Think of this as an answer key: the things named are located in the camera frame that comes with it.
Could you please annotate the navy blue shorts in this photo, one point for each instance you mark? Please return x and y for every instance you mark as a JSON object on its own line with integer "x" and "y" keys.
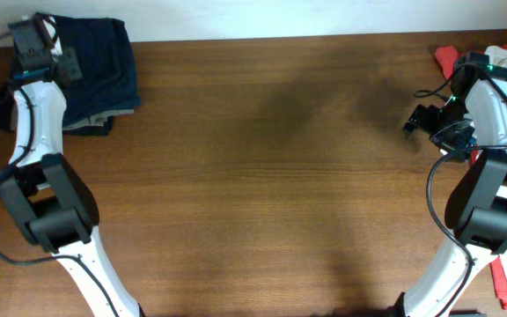
{"x": 103, "y": 50}

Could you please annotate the grey folded shorts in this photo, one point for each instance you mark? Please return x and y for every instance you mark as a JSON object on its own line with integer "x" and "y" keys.
{"x": 53, "y": 108}

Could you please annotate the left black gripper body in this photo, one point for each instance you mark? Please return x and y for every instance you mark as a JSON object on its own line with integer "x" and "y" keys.
{"x": 69, "y": 58}

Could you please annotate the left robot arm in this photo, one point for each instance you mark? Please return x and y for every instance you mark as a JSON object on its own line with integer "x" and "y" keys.
{"x": 47, "y": 200}

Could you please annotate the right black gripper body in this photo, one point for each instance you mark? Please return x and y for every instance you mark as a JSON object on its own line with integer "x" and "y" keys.
{"x": 454, "y": 132}

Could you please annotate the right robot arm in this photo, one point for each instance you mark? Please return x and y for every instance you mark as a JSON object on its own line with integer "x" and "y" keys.
{"x": 475, "y": 221}

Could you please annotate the black folded garment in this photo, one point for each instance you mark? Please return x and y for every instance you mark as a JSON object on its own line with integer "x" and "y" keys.
{"x": 83, "y": 116}

